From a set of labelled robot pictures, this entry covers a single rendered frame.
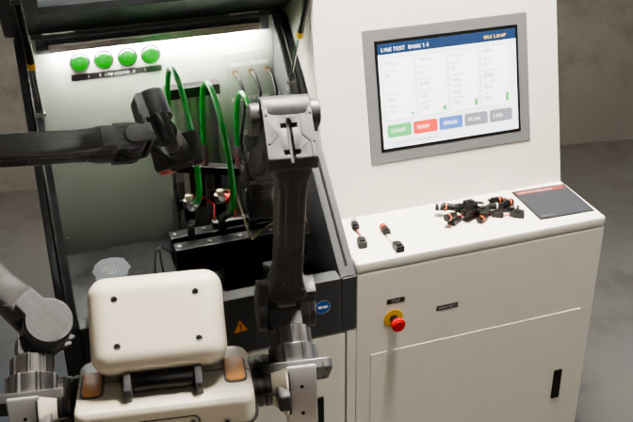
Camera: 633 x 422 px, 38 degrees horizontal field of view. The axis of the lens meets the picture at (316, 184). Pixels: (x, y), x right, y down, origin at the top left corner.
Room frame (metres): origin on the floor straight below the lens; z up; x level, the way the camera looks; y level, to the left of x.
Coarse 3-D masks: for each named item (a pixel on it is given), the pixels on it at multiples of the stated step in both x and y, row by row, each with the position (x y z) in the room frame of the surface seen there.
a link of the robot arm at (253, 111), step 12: (252, 108) 1.29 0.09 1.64; (312, 108) 1.30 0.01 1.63; (252, 120) 1.29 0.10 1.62; (252, 132) 1.31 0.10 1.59; (252, 156) 1.55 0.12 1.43; (264, 156) 1.43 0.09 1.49; (252, 168) 1.54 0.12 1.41; (264, 168) 1.49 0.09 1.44; (252, 180) 1.56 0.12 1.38; (264, 180) 1.58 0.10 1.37
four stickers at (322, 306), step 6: (324, 300) 1.86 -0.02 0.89; (330, 300) 1.86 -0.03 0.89; (318, 306) 1.85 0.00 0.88; (324, 306) 1.86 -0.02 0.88; (330, 306) 1.86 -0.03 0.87; (318, 312) 1.85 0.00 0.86; (324, 312) 1.86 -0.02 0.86; (330, 312) 1.86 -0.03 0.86; (240, 318) 1.79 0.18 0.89; (246, 318) 1.79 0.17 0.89; (234, 324) 1.78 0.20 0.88; (240, 324) 1.79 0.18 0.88; (246, 324) 1.79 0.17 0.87; (234, 330) 1.78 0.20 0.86; (240, 330) 1.79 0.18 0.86; (246, 330) 1.79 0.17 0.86
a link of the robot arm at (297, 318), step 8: (272, 304) 1.31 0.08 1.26; (280, 304) 1.32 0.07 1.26; (288, 304) 1.32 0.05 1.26; (296, 304) 1.32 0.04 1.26; (272, 312) 1.30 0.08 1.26; (280, 312) 1.30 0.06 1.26; (288, 312) 1.30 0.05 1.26; (296, 312) 1.30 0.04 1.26; (272, 320) 1.28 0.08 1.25; (280, 320) 1.29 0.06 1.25; (288, 320) 1.29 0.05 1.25; (296, 320) 1.29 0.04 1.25; (272, 328) 1.28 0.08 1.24
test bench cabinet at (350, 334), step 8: (352, 336) 1.88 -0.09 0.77; (352, 344) 1.88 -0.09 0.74; (352, 352) 1.88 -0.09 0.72; (352, 360) 1.88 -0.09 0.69; (352, 368) 1.88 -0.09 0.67; (352, 376) 1.88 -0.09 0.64; (352, 384) 1.88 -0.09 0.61; (352, 392) 1.88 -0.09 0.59; (352, 400) 1.88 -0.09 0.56; (352, 408) 1.88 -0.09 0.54; (352, 416) 1.88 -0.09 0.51
